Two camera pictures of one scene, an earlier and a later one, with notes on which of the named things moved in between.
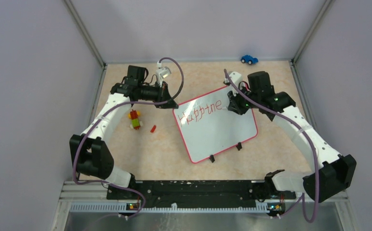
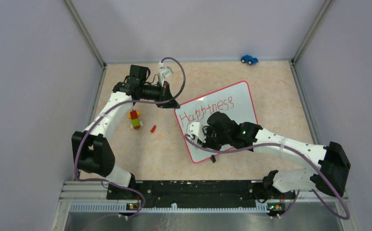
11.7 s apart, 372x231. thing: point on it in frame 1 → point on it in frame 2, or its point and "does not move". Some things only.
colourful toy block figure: [135, 123] does not move
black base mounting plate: [199, 194] does not move
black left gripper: [164, 95] does not move
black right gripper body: [241, 104] → [214, 140]
